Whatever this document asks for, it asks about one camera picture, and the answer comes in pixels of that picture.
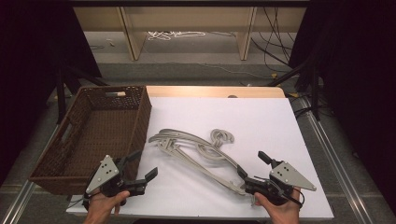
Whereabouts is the metal floor rail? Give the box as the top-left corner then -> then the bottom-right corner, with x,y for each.
298,96 -> 375,224
0,124 -> 61,224

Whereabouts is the thin white floor cable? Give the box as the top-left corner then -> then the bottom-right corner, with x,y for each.
199,63 -> 273,79

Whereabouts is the black cable bundle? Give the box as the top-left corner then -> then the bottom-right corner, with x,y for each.
250,6 -> 297,73

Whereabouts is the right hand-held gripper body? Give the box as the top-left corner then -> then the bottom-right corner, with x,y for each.
244,160 -> 317,206

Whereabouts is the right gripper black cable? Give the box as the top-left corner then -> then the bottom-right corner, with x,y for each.
279,186 -> 304,208

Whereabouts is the white cable bundle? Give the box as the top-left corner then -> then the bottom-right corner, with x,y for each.
147,30 -> 206,42

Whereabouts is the black curtain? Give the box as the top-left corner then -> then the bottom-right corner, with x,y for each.
0,0 -> 103,185
289,0 -> 396,216

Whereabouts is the person's right hand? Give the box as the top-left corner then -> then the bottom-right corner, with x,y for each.
254,186 -> 302,224

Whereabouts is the brown wicker basket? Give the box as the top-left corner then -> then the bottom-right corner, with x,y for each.
28,85 -> 153,196

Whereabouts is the person's left hand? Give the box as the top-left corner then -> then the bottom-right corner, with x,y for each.
83,189 -> 131,224

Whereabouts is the white table board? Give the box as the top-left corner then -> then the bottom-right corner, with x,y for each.
65,96 -> 334,220

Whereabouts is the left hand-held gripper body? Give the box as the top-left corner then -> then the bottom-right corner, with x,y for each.
84,154 -> 148,198

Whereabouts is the light wooden desk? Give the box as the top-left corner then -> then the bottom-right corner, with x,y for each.
73,6 -> 307,62

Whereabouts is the light wooden table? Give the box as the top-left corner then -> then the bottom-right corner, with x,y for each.
146,86 -> 287,99

